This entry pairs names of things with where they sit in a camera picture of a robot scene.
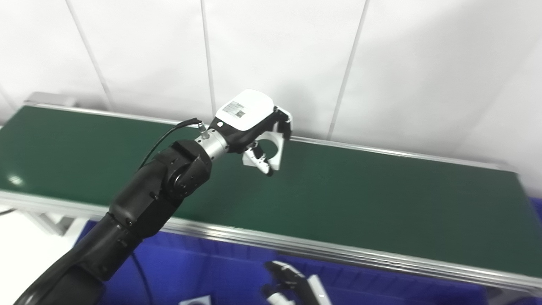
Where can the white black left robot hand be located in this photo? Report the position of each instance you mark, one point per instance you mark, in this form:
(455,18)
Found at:
(245,110)

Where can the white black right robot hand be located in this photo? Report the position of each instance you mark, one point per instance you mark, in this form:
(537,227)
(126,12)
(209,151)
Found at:
(296,288)

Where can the white square part with hole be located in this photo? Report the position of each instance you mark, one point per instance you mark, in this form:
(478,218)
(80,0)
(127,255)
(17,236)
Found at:
(277,159)
(203,300)

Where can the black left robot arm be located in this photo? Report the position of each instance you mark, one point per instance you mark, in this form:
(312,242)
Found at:
(148,199)

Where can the green conveyor belt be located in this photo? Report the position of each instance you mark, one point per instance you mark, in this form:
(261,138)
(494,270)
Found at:
(360,203)
(254,239)

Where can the blue plastic bin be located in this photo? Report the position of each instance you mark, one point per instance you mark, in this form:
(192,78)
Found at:
(190,271)
(381,288)
(537,207)

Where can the aluminium conveyor support leg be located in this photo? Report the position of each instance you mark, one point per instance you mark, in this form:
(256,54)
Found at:
(51,222)

